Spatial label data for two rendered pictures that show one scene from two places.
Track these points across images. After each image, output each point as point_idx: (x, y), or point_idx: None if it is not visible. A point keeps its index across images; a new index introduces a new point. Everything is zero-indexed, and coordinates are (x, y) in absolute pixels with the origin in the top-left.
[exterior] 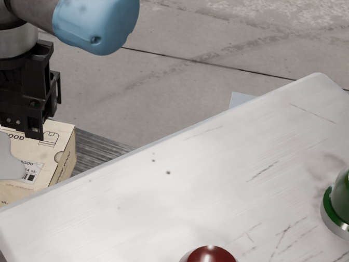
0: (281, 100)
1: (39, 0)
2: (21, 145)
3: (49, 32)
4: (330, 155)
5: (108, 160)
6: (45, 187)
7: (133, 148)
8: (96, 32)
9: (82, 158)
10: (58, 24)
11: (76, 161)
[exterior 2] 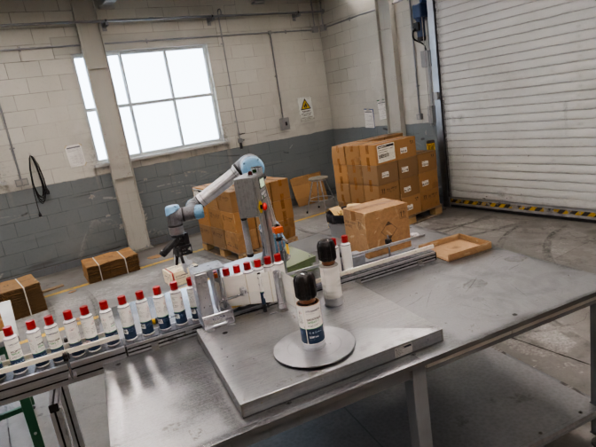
0: (243, 174)
1: (190, 211)
2: None
3: (192, 217)
4: None
5: None
6: (197, 264)
7: None
8: (202, 210)
9: (185, 290)
10: (195, 213)
11: (184, 291)
